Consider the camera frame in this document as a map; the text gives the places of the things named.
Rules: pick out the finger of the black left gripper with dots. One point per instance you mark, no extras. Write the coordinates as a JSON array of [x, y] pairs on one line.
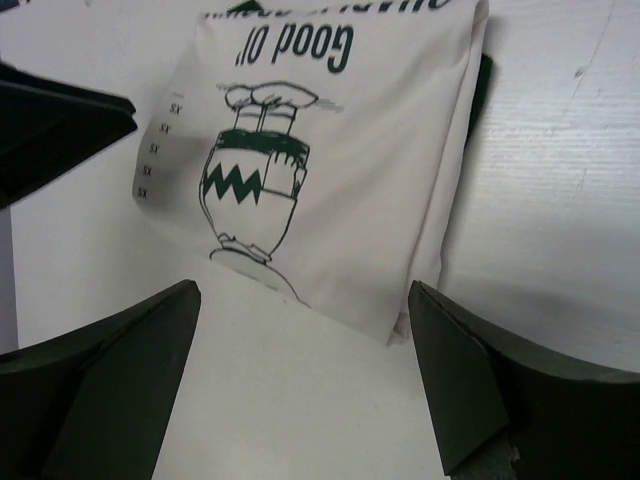
[[48, 128]]

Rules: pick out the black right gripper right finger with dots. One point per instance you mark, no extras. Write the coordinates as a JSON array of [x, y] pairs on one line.
[[504, 407]]

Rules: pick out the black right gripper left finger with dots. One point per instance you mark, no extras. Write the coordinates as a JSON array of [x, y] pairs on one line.
[[95, 402]]

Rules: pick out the white green Charlie Brown shirt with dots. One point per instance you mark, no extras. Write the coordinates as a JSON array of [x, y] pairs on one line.
[[318, 152]]

